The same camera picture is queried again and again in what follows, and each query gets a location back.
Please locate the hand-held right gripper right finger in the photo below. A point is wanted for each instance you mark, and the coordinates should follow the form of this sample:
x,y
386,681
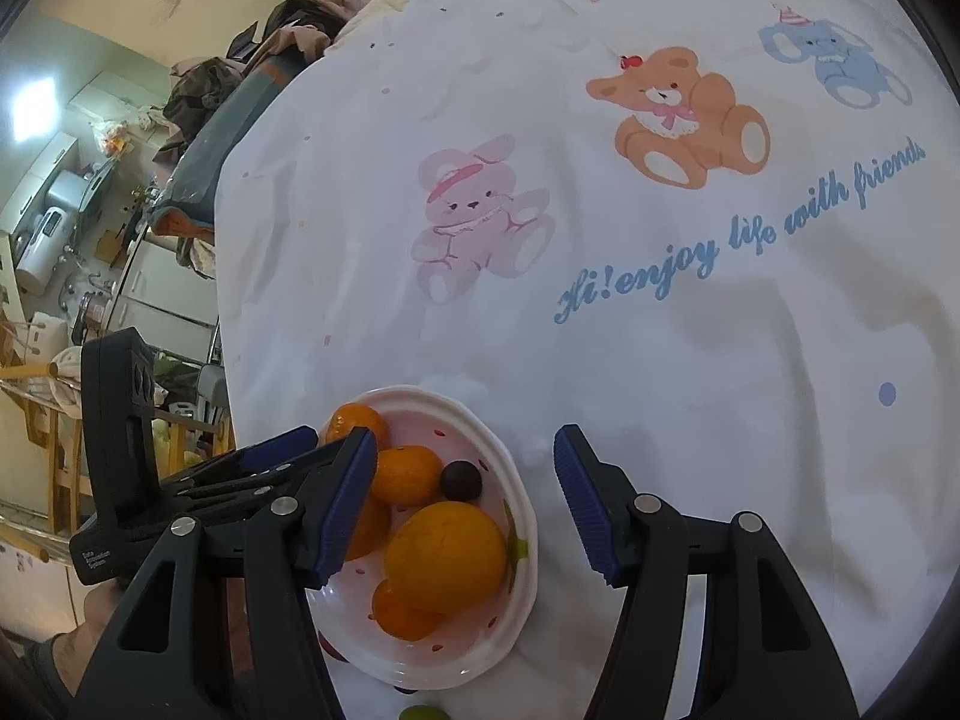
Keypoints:
x,y
589,517

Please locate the white kitchen appliance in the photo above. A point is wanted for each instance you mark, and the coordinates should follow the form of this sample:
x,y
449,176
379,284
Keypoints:
x,y
45,240

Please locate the ceiling light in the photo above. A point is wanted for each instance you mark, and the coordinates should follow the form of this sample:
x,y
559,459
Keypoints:
x,y
34,109

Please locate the grey and orange cushion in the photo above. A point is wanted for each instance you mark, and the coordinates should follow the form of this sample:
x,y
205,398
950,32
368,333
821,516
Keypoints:
x,y
217,150

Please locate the wooden chair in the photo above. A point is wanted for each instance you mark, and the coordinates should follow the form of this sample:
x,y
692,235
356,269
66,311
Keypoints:
x,y
45,427

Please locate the white printed blanket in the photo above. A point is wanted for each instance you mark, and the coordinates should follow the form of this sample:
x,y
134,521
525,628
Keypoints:
x,y
600,315

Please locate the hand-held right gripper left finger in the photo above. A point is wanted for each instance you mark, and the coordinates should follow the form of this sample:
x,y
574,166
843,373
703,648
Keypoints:
x,y
345,510

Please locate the large orange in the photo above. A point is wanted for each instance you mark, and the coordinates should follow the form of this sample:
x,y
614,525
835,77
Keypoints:
x,y
446,556

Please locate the small tangerine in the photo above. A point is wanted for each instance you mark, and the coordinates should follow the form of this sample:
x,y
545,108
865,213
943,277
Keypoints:
x,y
352,420
371,529
405,613
409,474

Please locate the small green fruit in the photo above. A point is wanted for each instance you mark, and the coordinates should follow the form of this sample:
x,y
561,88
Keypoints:
x,y
420,712

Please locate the pink strawberry pattern plate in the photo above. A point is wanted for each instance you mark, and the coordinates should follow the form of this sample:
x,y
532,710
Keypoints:
x,y
472,427

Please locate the white kitchen cabinets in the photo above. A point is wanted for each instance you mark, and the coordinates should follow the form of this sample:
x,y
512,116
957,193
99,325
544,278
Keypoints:
x,y
165,285

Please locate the dark purple plum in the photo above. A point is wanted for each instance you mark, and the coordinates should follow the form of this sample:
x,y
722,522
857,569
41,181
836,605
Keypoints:
x,y
460,481

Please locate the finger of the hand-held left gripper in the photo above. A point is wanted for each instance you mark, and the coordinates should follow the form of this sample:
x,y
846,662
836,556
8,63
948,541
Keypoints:
x,y
255,486
270,450

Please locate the pile of clothes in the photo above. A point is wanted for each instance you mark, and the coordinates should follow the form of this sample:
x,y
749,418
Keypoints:
x,y
217,82

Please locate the person's left forearm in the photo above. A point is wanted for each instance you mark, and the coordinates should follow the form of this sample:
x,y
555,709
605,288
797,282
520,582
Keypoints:
x,y
64,660

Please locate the red plum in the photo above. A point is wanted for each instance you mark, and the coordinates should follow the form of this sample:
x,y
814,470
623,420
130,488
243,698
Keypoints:
x,y
331,649

